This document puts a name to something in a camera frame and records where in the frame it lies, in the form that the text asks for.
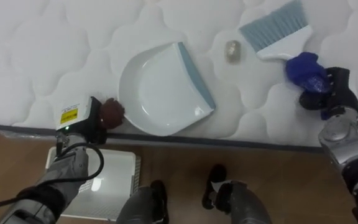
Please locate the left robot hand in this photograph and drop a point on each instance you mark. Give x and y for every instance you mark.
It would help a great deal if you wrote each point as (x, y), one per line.
(82, 119)

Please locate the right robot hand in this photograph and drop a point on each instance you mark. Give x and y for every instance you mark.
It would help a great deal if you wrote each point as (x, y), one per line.
(322, 82)

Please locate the white hand brush grey bristles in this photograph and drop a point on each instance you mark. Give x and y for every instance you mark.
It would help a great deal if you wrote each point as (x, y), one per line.
(278, 31)

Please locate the white dustpan with grey lip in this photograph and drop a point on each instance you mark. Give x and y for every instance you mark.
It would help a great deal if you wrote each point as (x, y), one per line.
(163, 93)

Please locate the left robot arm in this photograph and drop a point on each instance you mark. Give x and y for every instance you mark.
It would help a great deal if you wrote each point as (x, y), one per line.
(53, 183)

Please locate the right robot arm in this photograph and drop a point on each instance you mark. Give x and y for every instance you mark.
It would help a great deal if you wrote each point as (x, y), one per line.
(351, 155)

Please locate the white plastic basket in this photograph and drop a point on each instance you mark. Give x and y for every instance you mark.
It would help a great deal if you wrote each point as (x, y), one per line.
(110, 183)

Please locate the white quilted mattress bed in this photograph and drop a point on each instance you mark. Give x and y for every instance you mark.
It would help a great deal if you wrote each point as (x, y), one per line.
(73, 46)

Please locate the small beige crumpled scrap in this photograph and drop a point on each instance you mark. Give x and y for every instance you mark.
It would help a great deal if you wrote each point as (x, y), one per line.
(232, 51)

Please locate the robot legs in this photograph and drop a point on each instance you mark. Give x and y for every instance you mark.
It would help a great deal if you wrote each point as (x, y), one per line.
(197, 199)

